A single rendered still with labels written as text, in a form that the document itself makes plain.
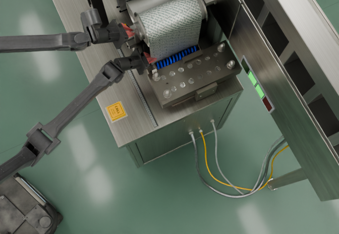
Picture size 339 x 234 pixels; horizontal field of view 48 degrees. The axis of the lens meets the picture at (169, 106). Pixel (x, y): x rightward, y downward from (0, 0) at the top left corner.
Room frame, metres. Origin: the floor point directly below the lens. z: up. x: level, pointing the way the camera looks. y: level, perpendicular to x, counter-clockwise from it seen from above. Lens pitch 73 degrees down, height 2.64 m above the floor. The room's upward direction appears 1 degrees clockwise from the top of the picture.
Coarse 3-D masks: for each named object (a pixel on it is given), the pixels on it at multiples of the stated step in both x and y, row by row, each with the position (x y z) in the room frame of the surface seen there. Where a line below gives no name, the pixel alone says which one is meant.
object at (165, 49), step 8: (192, 32) 0.78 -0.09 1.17; (168, 40) 0.73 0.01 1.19; (176, 40) 0.74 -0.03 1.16; (184, 40) 0.76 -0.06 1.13; (192, 40) 0.78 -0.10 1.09; (152, 48) 0.69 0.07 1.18; (160, 48) 0.71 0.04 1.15; (168, 48) 0.73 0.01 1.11; (176, 48) 0.74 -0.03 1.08; (184, 48) 0.76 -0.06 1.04; (152, 56) 0.69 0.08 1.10; (160, 56) 0.71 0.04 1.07; (168, 56) 0.73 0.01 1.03; (152, 64) 0.69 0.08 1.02
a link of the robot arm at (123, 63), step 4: (116, 60) 0.64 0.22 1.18; (120, 60) 0.64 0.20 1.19; (124, 60) 0.64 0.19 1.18; (128, 60) 0.64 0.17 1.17; (116, 64) 0.62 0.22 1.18; (120, 64) 0.62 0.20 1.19; (124, 64) 0.62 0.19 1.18; (128, 64) 0.63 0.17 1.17; (124, 68) 0.61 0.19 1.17; (128, 68) 0.62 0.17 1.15
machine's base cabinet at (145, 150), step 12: (216, 108) 0.57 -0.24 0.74; (228, 108) 0.60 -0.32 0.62; (192, 120) 0.50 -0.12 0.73; (204, 120) 0.54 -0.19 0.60; (216, 120) 0.58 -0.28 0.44; (156, 132) 0.41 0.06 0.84; (168, 132) 0.45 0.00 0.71; (180, 132) 0.48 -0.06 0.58; (204, 132) 0.56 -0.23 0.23; (132, 144) 0.36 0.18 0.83; (144, 144) 0.38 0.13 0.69; (156, 144) 0.41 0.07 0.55; (168, 144) 0.45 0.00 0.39; (180, 144) 0.48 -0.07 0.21; (132, 156) 0.34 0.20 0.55; (144, 156) 0.37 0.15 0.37; (156, 156) 0.41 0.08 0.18
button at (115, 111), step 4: (112, 104) 0.53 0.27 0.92; (116, 104) 0.53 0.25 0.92; (120, 104) 0.53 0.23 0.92; (108, 108) 0.51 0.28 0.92; (112, 108) 0.51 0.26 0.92; (116, 108) 0.51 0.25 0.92; (120, 108) 0.51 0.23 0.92; (108, 112) 0.49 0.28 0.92; (112, 112) 0.49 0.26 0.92; (116, 112) 0.49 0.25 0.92; (120, 112) 0.49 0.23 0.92; (124, 112) 0.49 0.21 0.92; (112, 116) 0.47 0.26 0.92; (116, 116) 0.47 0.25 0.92; (120, 116) 0.47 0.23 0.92; (112, 120) 0.45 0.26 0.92
